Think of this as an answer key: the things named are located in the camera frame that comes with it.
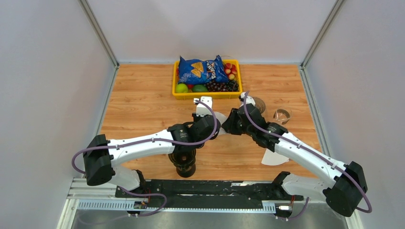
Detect clear glass carafe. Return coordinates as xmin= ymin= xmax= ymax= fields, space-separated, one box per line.
xmin=273 ymin=107 xmax=292 ymax=125

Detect red peaches bunch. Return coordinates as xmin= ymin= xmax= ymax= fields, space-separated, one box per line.
xmin=224 ymin=62 xmax=237 ymax=80

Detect dark purple grapes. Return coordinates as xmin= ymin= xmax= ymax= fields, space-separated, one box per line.
xmin=204 ymin=80 xmax=239 ymax=92

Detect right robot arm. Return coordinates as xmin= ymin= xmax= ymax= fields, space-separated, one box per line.
xmin=220 ymin=104 xmax=373 ymax=217

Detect blue chips bag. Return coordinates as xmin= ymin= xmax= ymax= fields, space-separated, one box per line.
xmin=178 ymin=55 xmax=229 ymax=85

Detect dark green avocado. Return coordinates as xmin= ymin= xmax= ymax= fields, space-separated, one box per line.
xmin=192 ymin=84 xmax=208 ymax=93

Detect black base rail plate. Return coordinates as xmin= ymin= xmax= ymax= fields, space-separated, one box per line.
xmin=133 ymin=179 xmax=292 ymax=209

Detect light green apple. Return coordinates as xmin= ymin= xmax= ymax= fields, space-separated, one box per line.
xmin=174 ymin=83 xmax=189 ymax=94

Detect yellow plastic tray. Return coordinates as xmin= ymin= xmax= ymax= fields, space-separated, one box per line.
xmin=172 ymin=59 xmax=243 ymax=100

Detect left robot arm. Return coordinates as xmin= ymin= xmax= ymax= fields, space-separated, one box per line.
xmin=83 ymin=113 xmax=226 ymax=198

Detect dark coffee dripper on stand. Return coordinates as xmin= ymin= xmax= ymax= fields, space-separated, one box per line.
xmin=168 ymin=150 xmax=196 ymax=178

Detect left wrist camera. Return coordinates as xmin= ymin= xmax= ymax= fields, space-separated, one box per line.
xmin=193 ymin=96 xmax=213 ymax=117

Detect white paper coffee filter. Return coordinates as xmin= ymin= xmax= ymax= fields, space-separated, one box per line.
xmin=214 ymin=111 xmax=227 ymax=136

